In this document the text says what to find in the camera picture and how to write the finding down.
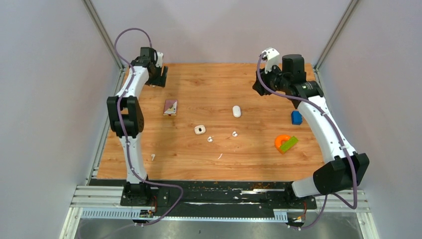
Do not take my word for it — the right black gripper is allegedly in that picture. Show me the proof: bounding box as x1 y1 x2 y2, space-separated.
253 62 290 96

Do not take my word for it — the white gold earbud case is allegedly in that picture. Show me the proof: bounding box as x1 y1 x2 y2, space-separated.
194 125 206 135

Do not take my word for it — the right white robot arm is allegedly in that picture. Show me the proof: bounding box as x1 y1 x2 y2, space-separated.
252 48 369 208

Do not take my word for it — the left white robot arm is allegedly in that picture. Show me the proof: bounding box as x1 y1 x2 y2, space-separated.
106 47 168 206

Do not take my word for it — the white oval earbud case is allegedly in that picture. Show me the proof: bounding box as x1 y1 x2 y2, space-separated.
232 105 242 118

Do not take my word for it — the playing card box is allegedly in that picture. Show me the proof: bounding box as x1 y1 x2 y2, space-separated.
163 100 178 116

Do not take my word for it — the blue object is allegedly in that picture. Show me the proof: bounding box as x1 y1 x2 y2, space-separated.
291 111 303 125

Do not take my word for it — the green building block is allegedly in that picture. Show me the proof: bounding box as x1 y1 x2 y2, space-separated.
279 136 299 153

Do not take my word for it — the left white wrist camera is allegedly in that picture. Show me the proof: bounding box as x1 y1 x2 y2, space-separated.
155 52 164 68

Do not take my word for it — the orange ring toy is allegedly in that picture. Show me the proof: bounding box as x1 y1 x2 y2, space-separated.
274 134 290 154

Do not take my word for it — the white slotted cable duct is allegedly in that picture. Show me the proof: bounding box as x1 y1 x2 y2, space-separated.
81 208 289 223

